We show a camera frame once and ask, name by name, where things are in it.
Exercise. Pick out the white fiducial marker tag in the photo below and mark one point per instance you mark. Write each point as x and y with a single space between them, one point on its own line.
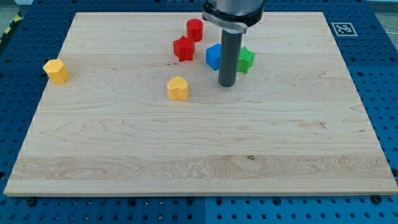
344 29

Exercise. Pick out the yellow hexagon block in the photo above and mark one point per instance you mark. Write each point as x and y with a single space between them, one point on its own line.
56 71

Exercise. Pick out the red star block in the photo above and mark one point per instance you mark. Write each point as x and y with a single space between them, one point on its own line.
184 48

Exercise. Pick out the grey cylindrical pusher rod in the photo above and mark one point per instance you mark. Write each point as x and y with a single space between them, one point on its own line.
229 58

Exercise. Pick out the green star block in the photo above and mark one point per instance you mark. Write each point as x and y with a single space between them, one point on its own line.
246 60

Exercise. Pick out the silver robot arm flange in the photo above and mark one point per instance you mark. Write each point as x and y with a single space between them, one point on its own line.
233 16

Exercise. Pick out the light wooden board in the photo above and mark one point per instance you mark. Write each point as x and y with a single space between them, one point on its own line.
293 125

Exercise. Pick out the blue cube block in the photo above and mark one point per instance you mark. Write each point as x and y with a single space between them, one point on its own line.
213 55

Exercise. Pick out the red cylinder block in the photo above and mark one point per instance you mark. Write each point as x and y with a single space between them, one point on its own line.
195 29

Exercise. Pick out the yellow heart block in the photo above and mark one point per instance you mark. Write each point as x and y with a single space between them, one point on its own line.
178 88

